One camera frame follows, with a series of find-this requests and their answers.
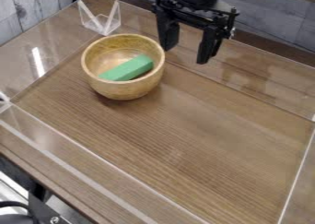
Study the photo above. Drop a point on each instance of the black metal table bracket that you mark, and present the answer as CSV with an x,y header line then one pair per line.
x,y
44,214

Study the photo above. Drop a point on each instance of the green rectangular block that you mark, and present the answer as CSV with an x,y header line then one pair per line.
x,y
128,70

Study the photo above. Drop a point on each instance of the clear acrylic corner bracket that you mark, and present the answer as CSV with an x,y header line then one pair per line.
x,y
100,23

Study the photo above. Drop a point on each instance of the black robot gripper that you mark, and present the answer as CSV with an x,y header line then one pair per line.
x,y
217,11

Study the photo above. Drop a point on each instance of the wooden bowl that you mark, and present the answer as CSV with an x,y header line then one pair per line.
x,y
108,52

